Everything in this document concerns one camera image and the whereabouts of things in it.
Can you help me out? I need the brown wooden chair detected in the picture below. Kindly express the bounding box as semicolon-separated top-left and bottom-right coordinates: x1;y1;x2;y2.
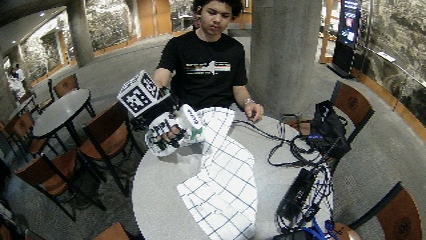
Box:
328;80;376;145
0;111;50;162
46;73;97;118
78;101;145;198
346;181;423;240
91;222;146;240
13;148;107;223

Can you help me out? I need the white marker cube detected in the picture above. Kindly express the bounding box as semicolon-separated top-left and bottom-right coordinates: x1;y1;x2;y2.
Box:
115;69;162;118

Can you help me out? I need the white blue-checked cloth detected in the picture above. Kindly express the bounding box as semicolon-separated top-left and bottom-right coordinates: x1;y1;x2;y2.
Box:
175;106;259;240

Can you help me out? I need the the person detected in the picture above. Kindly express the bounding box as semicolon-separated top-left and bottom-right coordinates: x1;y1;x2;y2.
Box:
151;0;266;123

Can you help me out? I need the small round grey table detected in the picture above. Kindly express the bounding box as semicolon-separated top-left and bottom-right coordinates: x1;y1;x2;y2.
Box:
32;88;93;138

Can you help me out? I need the black power box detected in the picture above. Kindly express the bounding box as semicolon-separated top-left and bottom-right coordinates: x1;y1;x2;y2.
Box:
275;167;319;222

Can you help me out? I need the black bag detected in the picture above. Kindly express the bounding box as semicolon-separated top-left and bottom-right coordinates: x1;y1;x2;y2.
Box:
308;99;352;159

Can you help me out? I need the grey concrete pillar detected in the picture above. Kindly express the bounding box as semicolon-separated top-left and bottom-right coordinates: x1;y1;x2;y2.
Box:
247;0;323;116
65;0;95;68

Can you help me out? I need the black device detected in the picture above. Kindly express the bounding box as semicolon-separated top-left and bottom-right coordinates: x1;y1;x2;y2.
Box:
271;229;316;240

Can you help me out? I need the black display kiosk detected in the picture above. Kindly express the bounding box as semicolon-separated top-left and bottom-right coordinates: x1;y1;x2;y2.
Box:
331;0;363;78

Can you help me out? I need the metal handrail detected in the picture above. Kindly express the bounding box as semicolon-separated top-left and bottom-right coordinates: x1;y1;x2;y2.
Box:
354;42;426;88

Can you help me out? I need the black cable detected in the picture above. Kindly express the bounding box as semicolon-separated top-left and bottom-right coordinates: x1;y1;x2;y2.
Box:
230;119;320;168

